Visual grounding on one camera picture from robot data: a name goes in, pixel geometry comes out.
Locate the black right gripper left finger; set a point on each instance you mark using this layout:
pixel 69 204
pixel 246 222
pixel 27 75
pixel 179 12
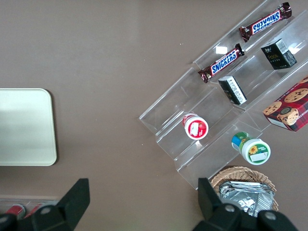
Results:
pixel 72 204

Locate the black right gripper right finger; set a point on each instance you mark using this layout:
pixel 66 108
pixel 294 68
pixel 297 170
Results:
pixel 211 209

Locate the foil wrapped sandwich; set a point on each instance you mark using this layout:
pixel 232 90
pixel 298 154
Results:
pixel 247 198

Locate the woven wicker basket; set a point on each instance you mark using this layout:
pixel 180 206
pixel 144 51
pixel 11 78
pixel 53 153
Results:
pixel 240 172

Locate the cream rounded plastic tray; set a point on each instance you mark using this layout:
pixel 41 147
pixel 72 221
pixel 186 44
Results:
pixel 24 127

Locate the red soda can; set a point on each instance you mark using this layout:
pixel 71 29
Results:
pixel 14 209
pixel 33 209

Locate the clear plastic can holder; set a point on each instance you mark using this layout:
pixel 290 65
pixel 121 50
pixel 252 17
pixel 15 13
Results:
pixel 29 199

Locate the green lidded sunflower jar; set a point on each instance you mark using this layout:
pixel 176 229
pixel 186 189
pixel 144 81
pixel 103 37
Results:
pixel 252 149

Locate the red lidded strawberry jar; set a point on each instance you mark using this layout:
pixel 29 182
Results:
pixel 196 127

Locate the clear acrylic stepped display riser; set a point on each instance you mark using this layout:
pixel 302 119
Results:
pixel 173 106
pixel 260 72

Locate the small black carton box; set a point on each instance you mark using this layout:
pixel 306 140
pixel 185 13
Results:
pixel 232 90

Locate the red chocolate chip cookie box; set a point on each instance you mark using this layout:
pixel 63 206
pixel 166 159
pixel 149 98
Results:
pixel 288 106

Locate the Snickers chocolate bar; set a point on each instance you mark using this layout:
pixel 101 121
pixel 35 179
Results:
pixel 265 21
pixel 222 63

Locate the upper black small box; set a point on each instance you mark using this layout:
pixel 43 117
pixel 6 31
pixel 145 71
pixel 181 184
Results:
pixel 276 54

